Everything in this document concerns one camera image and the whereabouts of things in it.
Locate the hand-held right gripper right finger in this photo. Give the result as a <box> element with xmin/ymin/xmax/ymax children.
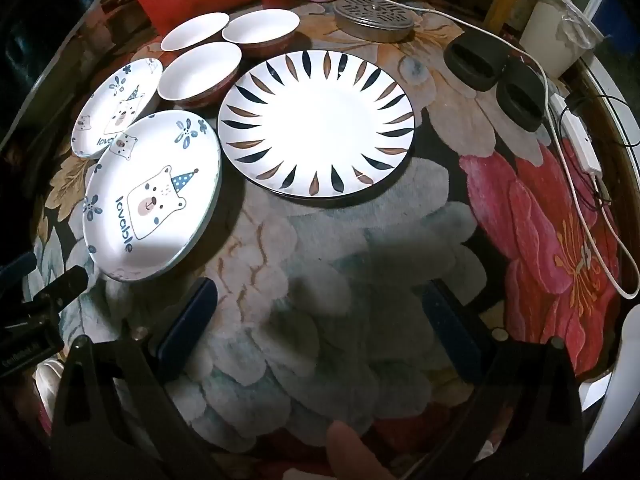
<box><xmin>421</xmin><ymin>279</ymin><xmax>586</xmax><ymax>480</ymax></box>

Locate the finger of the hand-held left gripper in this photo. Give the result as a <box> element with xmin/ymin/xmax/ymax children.
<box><xmin>17</xmin><ymin>266</ymin><xmax>91</xmax><ymax>322</ymax></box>
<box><xmin>0</xmin><ymin>251</ymin><xmax>40</xmax><ymax>287</ymax></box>

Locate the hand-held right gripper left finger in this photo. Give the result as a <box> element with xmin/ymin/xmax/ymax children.
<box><xmin>50</xmin><ymin>277</ymin><xmax>236</xmax><ymax>480</ymax></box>

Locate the large leaf pattern plate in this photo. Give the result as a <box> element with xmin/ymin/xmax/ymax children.
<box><xmin>216</xmin><ymin>50</ymin><xmax>417</xmax><ymax>206</ymax></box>

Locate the white bowl with red outside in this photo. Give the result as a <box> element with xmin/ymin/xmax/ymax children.
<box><xmin>160</xmin><ymin>11</ymin><xmax>231</xmax><ymax>53</ymax></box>
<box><xmin>221</xmin><ymin>9</ymin><xmax>301</xmax><ymax>58</ymax></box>
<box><xmin>157</xmin><ymin>41</ymin><xmax>243</xmax><ymax>110</ymax></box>

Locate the person's right hand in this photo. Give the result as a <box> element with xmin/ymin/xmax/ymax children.
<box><xmin>325</xmin><ymin>420</ymin><xmax>398</xmax><ymax>480</ymax></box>

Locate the floral rug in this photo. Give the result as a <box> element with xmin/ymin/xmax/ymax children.
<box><xmin>0</xmin><ymin>0</ymin><xmax>633</xmax><ymax>480</ymax></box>

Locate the white plastic chair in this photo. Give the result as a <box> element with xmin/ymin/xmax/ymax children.
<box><xmin>580</xmin><ymin>285</ymin><xmax>640</xmax><ymax>471</ymax></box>

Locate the white power strip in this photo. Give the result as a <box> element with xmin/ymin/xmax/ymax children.
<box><xmin>549</xmin><ymin>94</ymin><xmax>602</xmax><ymax>177</ymax></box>

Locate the white bin with plastic bag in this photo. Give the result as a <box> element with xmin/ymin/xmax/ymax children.
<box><xmin>519</xmin><ymin>0</ymin><xmax>612</xmax><ymax>80</ymax></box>

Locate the round perforated metal tin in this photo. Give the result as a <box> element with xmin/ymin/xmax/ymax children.
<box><xmin>334</xmin><ymin>0</ymin><xmax>417</xmax><ymax>42</ymax></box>

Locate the black cable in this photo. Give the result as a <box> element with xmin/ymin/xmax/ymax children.
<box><xmin>562</xmin><ymin>77</ymin><xmax>640</xmax><ymax>211</ymax></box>

